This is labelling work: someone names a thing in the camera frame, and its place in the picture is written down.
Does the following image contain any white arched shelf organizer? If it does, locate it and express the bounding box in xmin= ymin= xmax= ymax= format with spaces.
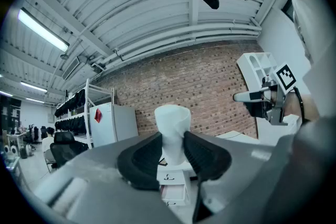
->
xmin=236 ymin=51 xmax=279 ymax=92

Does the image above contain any row of black bags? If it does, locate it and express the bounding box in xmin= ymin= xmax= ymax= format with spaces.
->
xmin=54 ymin=88 xmax=87 ymax=132

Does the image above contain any white cabinet with red sign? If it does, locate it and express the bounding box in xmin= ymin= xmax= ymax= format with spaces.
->
xmin=89 ymin=102 xmax=139 ymax=149

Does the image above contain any person's right forearm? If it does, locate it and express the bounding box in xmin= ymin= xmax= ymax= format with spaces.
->
xmin=282 ymin=91 xmax=320 ymax=124

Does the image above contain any red sticker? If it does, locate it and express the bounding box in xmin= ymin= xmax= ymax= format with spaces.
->
xmin=93 ymin=108 xmax=103 ymax=124

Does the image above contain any black mesh office chair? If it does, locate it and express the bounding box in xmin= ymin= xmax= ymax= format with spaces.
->
xmin=49 ymin=131 xmax=90 ymax=169

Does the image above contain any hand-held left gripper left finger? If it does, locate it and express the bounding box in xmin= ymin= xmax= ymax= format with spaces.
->
xmin=117 ymin=131 xmax=163 ymax=191

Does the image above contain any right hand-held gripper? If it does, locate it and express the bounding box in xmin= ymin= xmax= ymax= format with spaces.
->
xmin=233 ymin=61 xmax=301 ymax=126

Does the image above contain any long ceiling tube light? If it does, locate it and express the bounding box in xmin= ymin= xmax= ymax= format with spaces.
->
xmin=17 ymin=7 xmax=70 ymax=52
xmin=20 ymin=80 xmax=49 ymax=93

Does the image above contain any grey ceiling vent unit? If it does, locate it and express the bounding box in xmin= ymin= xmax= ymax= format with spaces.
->
xmin=61 ymin=56 xmax=81 ymax=81

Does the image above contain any white metal rack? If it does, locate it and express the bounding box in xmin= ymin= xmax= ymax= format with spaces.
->
xmin=54 ymin=78 xmax=116 ymax=151

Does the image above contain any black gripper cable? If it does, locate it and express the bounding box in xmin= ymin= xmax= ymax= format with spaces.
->
xmin=293 ymin=86 xmax=311 ymax=124

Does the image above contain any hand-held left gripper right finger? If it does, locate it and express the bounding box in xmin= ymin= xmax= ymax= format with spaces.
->
xmin=183 ymin=130 xmax=232 ymax=182

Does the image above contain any white ceiling pipe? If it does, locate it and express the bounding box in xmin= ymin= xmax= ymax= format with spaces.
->
xmin=99 ymin=20 xmax=263 ymax=71

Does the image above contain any white plastic cup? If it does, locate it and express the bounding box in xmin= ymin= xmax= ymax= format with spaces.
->
xmin=154 ymin=104 xmax=192 ymax=166

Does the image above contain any person's light shirt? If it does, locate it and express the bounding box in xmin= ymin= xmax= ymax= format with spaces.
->
xmin=287 ymin=0 xmax=336 ymax=124

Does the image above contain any white drawer cabinet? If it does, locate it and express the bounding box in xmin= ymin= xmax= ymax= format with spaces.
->
xmin=156 ymin=164 xmax=192 ymax=207

